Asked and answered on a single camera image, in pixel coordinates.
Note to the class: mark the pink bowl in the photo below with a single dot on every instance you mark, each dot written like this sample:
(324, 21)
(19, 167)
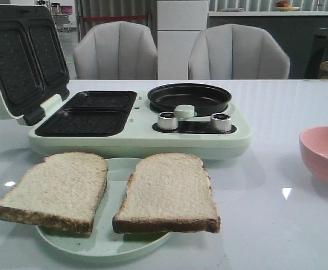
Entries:
(313, 144)

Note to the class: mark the right grey upholstered chair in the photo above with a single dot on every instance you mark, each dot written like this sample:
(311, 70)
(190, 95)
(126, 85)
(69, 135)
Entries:
(233, 51)

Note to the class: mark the red barrier belt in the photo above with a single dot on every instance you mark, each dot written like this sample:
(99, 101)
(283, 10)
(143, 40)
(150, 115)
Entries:
(116, 18)

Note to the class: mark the white refrigerator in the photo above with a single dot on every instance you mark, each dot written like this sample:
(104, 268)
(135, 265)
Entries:
(178, 25)

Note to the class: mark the right silver control knob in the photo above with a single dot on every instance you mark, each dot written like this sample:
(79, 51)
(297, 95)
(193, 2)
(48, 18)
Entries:
(220, 122)

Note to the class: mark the fruit plate on counter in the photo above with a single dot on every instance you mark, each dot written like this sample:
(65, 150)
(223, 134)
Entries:
(283, 5)

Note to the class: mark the left silver control knob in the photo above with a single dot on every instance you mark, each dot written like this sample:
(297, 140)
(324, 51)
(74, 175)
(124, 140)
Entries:
(167, 121)

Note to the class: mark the mint green breakfast maker base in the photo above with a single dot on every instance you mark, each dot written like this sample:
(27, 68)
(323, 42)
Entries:
(120, 124)

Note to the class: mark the silver control knob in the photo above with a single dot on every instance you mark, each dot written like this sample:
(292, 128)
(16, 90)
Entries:
(220, 122)
(167, 121)

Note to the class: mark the mint green round plate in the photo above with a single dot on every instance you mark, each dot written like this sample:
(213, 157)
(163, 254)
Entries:
(103, 244)

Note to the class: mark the black round frying pan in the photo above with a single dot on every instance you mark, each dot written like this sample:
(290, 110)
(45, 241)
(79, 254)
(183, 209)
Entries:
(206, 99)

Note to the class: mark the left grey upholstered chair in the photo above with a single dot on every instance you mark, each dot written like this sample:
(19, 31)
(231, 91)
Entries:
(117, 51)

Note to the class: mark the dark kitchen counter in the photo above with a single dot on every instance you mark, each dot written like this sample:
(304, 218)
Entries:
(303, 35)

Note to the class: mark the grey curtain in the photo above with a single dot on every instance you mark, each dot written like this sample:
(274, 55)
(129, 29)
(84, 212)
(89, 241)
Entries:
(115, 8)

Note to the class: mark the bread slice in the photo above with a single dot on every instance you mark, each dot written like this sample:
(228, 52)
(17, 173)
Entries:
(168, 193)
(62, 193)

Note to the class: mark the mint green sandwich maker lid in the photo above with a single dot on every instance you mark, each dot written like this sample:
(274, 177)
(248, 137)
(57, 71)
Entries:
(32, 65)

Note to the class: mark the grey upholstered chair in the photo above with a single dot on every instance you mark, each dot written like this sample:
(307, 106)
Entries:
(233, 51)
(117, 51)

